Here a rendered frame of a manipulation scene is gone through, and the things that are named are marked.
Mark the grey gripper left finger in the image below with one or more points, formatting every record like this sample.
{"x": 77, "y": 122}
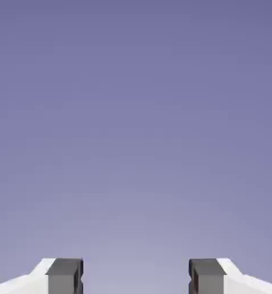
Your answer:
{"x": 62, "y": 278}

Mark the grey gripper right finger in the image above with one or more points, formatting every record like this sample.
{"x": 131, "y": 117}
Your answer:
{"x": 209, "y": 278}

